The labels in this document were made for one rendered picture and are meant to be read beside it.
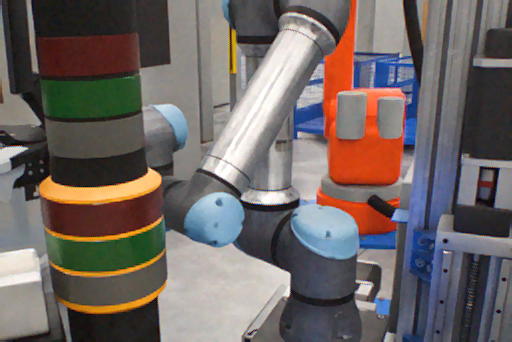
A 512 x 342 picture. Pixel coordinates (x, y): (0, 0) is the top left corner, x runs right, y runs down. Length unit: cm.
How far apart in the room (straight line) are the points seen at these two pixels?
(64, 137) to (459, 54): 91
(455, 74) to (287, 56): 33
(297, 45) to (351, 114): 316
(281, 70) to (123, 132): 66
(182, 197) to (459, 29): 54
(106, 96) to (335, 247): 81
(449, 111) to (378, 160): 310
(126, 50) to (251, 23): 81
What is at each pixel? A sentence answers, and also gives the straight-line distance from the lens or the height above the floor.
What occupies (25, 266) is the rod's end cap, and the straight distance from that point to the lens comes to 21.
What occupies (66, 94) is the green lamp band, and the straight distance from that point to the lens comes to 19.
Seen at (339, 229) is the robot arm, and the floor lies 126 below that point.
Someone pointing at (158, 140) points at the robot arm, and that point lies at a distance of 86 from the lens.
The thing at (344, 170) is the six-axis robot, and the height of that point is 50.
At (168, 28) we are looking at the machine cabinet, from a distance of 476.
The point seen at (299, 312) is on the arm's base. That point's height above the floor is 110.
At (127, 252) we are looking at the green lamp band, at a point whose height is 154.
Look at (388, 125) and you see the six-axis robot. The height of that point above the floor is 82.
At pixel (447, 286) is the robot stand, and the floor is 115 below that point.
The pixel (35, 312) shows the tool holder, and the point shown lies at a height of 152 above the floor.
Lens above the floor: 162
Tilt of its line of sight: 20 degrees down
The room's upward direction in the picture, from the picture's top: 2 degrees counter-clockwise
